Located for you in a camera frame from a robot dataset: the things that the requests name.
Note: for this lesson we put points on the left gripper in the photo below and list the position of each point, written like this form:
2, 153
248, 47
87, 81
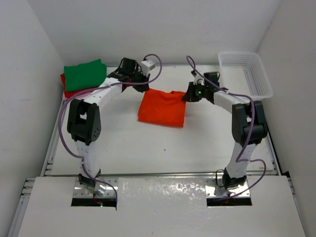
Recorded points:
141, 87

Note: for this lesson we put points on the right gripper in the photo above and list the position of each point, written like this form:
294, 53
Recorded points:
189, 96

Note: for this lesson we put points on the orange t-shirt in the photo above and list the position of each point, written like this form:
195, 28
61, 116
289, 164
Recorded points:
163, 108

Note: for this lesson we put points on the green t-shirt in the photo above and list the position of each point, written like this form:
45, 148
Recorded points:
95, 71

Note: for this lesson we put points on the red t-shirt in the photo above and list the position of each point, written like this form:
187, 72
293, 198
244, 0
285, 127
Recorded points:
74, 84

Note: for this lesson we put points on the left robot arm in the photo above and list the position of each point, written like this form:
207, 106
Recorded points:
84, 121

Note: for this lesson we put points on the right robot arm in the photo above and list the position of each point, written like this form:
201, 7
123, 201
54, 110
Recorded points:
249, 127

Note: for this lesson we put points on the white plastic basket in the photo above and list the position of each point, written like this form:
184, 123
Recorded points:
244, 73

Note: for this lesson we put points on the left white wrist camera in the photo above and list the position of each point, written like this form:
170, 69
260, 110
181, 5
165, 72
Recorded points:
147, 66

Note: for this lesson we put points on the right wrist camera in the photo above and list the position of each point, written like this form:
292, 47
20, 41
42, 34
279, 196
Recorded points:
212, 78

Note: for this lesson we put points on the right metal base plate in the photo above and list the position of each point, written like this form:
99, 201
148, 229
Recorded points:
214, 190

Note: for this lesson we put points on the metal base plate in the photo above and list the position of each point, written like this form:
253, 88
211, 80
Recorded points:
214, 190
100, 190

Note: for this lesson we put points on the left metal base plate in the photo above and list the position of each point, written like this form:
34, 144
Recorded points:
100, 190

